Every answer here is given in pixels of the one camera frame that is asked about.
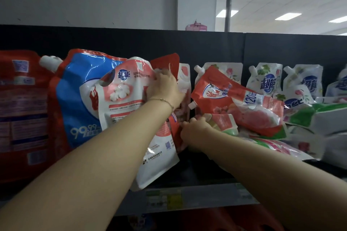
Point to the person's left hand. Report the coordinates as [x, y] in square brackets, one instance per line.
[165, 87]

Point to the person's left forearm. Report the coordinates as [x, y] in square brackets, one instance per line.
[81, 179]

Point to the dark metal shelf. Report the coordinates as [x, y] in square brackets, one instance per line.
[203, 46]

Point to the person's right hand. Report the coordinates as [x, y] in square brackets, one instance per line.
[198, 133]

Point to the group of Chaoneng floral pouches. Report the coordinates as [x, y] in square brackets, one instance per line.
[311, 117]

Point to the blue Diao detergent pouch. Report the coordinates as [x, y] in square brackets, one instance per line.
[73, 98]

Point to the pink bagged item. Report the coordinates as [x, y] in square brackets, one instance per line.
[196, 27]

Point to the white red Chaoneng pouch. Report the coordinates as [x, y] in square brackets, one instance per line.
[124, 103]

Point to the person's right forearm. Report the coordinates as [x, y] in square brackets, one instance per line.
[284, 184]

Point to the yellow price label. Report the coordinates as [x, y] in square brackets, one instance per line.
[174, 201]

